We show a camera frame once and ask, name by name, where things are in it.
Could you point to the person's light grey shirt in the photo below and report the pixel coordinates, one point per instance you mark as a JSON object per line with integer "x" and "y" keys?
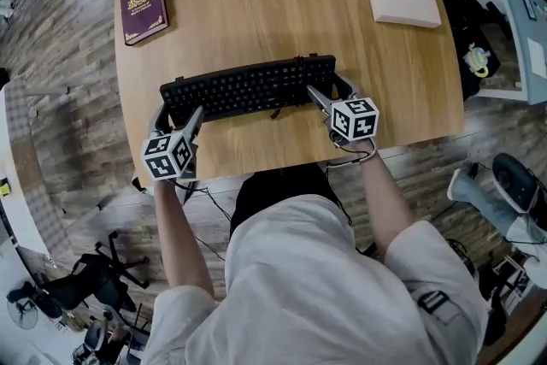
{"x": 307, "y": 290}

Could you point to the person's black trousers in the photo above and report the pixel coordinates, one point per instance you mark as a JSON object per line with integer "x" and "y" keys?
{"x": 282, "y": 186}

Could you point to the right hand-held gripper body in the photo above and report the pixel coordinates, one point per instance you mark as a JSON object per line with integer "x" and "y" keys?
{"x": 355, "y": 119}

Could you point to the maroon hardcover book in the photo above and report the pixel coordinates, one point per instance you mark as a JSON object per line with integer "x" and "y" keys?
{"x": 143, "y": 8}

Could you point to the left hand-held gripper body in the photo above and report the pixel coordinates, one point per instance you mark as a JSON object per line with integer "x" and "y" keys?
{"x": 164, "y": 158}

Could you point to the grey side desk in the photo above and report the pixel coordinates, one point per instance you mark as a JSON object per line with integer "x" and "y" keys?
{"x": 521, "y": 38}

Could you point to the wooden desk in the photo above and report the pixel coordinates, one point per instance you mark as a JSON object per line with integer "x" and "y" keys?
{"x": 265, "y": 0}

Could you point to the person's right forearm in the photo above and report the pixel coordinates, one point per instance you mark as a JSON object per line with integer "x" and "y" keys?
{"x": 386, "y": 201}

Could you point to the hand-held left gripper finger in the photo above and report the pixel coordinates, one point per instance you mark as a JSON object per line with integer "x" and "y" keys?
{"x": 195, "y": 121}
{"x": 159, "y": 117}

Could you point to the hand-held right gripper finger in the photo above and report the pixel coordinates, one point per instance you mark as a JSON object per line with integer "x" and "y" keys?
{"x": 321, "y": 100}
{"x": 350, "y": 89}

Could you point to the black floor fan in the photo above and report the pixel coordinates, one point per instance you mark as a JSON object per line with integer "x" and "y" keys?
{"x": 22, "y": 312}

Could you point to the person's left forearm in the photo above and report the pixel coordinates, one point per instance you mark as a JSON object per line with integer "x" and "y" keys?
{"x": 184, "y": 235}

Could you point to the yellow white toy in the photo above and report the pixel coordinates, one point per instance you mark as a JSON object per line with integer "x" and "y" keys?
{"x": 478, "y": 60}

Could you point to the black keyboard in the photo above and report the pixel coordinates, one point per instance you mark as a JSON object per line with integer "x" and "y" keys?
{"x": 239, "y": 92}

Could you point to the black office chair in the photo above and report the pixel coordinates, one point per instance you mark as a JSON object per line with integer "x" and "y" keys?
{"x": 92, "y": 278}

